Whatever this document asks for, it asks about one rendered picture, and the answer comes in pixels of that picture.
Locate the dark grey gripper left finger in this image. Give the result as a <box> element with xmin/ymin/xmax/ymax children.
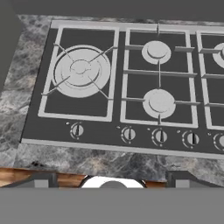
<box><xmin>0</xmin><ymin>171</ymin><xmax>59</xmax><ymax>189</ymax></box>

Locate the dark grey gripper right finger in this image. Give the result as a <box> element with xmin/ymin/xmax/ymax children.
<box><xmin>165</xmin><ymin>171</ymin><xmax>224</xmax><ymax>189</ymax></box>

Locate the brown wooden cupboard front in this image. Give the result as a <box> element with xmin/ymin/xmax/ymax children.
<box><xmin>0</xmin><ymin>167</ymin><xmax>168</xmax><ymax>189</ymax></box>

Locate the silver hob knob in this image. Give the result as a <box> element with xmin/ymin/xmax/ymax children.
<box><xmin>120</xmin><ymin>125</ymin><xmax>137</xmax><ymax>144</ymax></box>
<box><xmin>212</xmin><ymin>132</ymin><xmax>224</xmax><ymax>151</ymax></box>
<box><xmin>151</xmin><ymin>127</ymin><xmax>169</xmax><ymax>147</ymax></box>
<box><xmin>69</xmin><ymin>122</ymin><xmax>86</xmax><ymax>140</ymax></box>
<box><xmin>182</xmin><ymin>129</ymin><xmax>200</xmax><ymax>150</ymax></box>

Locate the white round object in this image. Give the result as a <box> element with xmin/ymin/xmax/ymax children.
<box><xmin>80</xmin><ymin>175</ymin><xmax>147</xmax><ymax>189</ymax></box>

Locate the black gas hob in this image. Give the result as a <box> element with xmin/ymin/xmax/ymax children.
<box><xmin>20</xmin><ymin>19</ymin><xmax>224</xmax><ymax>161</ymax></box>

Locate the dark grey tall cabinet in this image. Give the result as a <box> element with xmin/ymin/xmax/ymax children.
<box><xmin>0</xmin><ymin>0</ymin><xmax>25</xmax><ymax>94</ymax></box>

